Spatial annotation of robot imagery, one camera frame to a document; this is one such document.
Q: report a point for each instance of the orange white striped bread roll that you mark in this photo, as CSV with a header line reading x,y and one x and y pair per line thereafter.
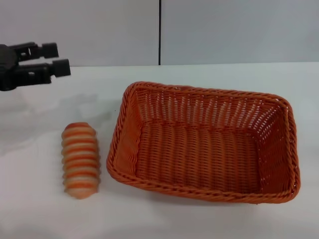
x,y
81,159

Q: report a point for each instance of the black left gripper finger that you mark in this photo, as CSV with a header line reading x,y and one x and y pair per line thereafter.
x,y
45,71
40,51

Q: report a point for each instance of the orange woven plastic basket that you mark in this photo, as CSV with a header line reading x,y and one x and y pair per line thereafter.
x,y
199,154

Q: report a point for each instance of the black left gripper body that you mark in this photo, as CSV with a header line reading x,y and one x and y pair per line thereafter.
x,y
7,67

